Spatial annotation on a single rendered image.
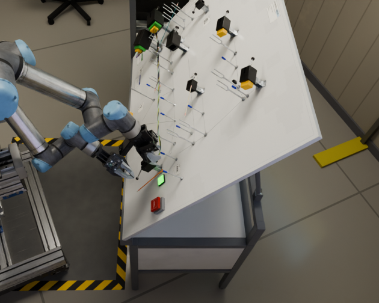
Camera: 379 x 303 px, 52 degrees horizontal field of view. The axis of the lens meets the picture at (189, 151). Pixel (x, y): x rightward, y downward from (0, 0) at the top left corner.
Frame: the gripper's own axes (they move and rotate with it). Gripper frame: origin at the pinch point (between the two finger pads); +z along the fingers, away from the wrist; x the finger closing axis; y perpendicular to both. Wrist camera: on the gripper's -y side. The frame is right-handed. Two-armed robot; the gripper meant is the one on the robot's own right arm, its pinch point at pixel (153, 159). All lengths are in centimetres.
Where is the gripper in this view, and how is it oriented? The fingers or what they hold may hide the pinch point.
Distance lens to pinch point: 165.9
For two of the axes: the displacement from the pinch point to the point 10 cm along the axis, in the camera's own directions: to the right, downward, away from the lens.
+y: 9.1, -3.3, -2.6
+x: -1.1, -7.8, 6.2
